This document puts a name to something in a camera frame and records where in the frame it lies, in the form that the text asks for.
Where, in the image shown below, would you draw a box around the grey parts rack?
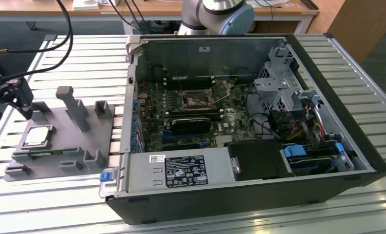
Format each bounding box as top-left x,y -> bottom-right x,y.
3,85 -> 117,182

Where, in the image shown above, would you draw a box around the silver chipset heatsink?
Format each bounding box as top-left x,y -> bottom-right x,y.
214,135 -> 234,147

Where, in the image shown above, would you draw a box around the black PC case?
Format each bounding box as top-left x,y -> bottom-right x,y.
103,33 -> 386,225

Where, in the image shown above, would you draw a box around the coloured power wire bundle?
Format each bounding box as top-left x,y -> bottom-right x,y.
285,103 -> 329,148

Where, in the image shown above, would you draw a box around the black internal cable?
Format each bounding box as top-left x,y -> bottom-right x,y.
248,111 -> 286,142

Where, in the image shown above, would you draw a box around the blue case latch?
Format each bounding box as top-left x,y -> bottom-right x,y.
101,171 -> 117,183

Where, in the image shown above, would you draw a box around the silver case handle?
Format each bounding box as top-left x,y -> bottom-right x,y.
125,35 -> 146,62

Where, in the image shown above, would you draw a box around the wooden office desk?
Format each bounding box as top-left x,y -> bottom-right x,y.
0,0 -> 321,35

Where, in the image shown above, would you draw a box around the silver CPU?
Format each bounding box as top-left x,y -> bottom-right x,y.
23,125 -> 54,147

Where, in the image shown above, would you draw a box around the metal socket cover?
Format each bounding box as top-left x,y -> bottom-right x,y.
210,77 -> 238,104

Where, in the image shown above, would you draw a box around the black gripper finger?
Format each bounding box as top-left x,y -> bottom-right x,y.
0,78 -> 34,120

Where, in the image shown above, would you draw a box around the black plastic shroud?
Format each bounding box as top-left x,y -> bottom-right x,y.
228,140 -> 294,182

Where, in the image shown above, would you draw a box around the green RAM stick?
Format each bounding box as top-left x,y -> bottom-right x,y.
14,149 -> 66,158
170,114 -> 221,120

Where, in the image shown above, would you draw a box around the white papers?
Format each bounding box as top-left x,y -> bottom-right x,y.
264,0 -> 306,8

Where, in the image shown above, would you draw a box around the wooden cabinet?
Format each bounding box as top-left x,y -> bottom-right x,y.
309,0 -> 386,63

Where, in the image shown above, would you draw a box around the silver metal drive cage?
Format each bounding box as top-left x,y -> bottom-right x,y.
253,47 -> 322,117

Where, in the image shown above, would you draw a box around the silver power supply unit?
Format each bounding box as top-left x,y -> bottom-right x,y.
115,146 -> 237,198

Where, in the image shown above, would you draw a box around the silver metal latch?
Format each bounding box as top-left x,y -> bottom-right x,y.
230,156 -> 244,175

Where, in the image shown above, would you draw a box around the blue disk carrier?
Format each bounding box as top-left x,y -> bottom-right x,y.
282,142 -> 347,171

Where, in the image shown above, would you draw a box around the green motherboard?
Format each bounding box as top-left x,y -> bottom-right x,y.
134,77 -> 256,152

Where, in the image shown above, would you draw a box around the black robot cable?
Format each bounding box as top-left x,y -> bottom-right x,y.
0,0 -> 74,81

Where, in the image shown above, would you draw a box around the black cable copper sleeve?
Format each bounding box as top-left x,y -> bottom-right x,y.
0,0 -> 74,56

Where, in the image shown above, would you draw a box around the black graphics card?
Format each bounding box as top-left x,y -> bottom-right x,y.
167,116 -> 213,136

